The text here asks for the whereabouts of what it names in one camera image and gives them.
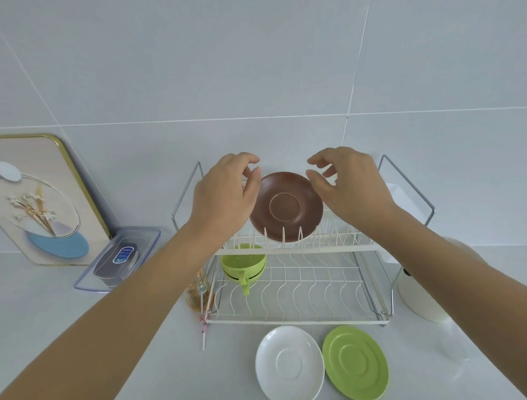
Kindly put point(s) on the person's right hand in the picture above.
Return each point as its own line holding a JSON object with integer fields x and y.
{"x": 358, "y": 189}

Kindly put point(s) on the person's left hand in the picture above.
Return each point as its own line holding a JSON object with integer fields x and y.
{"x": 222, "y": 197}

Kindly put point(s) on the person's left thumb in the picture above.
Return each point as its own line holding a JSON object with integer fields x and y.
{"x": 255, "y": 183}

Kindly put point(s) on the person's right middle finger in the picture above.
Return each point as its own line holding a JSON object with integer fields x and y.
{"x": 330, "y": 171}

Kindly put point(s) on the person's right thumb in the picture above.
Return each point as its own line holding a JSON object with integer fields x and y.
{"x": 317, "y": 183}

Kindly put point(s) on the person's right forearm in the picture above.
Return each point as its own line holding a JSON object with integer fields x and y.
{"x": 448, "y": 280}

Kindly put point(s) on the person's left forearm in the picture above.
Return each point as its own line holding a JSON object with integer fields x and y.
{"x": 136, "y": 296}

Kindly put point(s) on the brown saucer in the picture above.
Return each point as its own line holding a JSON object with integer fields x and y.
{"x": 288, "y": 206}

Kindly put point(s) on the glass with orange pattern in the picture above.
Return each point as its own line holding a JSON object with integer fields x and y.
{"x": 197, "y": 294}

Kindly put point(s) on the clear plastic container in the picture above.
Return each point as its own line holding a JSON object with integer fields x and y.
{"x": 142, "y": 241}

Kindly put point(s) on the white jug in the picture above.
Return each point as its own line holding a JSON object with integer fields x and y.
{"x": 420, "y": 296}

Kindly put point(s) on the dark gray block blue label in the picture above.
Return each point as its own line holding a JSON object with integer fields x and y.
{"x": 117, "y": 261}

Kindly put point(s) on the pink and white stick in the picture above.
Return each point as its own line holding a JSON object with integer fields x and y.
{"x": 203, "y": 333}

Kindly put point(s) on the green saucer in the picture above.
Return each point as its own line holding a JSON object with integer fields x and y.
{"x": 356, "y": 362}

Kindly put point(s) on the white saucer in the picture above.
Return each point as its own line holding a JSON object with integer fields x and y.
{"x": 288, "y": 364}

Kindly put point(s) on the gold-rimmed floral decorative tray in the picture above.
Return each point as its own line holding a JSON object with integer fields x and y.
{"x": 41, "y": 197}

